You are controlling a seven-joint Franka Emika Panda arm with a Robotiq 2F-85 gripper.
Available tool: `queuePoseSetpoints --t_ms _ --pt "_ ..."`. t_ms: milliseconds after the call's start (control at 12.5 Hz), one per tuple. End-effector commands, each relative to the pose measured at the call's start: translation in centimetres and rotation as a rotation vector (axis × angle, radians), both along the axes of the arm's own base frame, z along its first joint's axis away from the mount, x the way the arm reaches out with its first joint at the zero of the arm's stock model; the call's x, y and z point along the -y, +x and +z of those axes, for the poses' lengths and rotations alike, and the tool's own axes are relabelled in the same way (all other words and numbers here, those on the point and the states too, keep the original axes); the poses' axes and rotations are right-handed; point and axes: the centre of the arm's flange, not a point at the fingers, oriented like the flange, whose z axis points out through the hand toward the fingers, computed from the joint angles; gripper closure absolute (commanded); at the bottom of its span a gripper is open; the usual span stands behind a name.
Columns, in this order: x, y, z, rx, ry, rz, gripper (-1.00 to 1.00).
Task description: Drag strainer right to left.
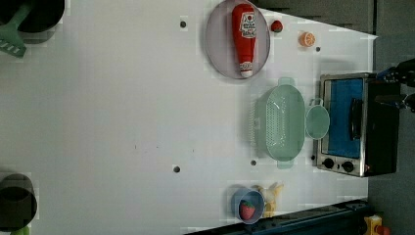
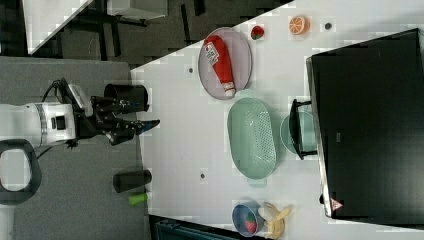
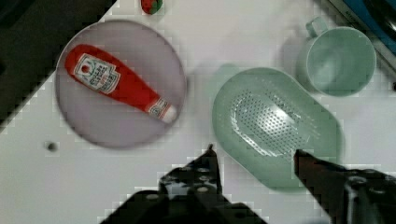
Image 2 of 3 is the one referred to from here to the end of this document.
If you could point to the green oval strainer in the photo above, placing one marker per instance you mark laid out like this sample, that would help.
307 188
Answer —
251 140

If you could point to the black toaster oven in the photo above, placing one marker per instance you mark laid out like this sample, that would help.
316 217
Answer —
368 116

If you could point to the black cylinder cup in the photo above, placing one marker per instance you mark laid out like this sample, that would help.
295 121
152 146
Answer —
137 93
130 180

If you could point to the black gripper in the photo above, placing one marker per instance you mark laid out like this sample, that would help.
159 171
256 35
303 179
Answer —
98 115

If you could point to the orange slice toy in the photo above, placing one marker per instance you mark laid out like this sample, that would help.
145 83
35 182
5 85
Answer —
299 25

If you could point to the teal crate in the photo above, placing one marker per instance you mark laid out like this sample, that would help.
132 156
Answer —
168 230

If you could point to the red ketchup bottle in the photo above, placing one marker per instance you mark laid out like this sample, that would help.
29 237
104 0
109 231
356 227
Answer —
217 54

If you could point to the green mug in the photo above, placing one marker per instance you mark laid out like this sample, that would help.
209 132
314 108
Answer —
298 134

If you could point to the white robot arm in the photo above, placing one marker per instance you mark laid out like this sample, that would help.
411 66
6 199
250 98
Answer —
71 118

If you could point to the blue bowl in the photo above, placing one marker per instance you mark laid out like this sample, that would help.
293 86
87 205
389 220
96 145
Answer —
239 214

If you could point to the yellow banana toy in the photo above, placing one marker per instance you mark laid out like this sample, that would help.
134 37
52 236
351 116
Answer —
274 220

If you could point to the green utensil handle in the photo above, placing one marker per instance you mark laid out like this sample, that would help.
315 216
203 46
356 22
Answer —
137 198

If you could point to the grey round plate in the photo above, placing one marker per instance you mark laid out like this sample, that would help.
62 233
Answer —
241 60

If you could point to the strawberry in bowl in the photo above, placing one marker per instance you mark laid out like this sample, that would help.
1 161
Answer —
251 224

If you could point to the white table in background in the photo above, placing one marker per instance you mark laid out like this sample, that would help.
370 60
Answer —
44 18

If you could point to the red toy strawberry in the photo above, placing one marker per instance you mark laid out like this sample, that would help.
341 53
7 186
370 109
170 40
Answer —
257 32

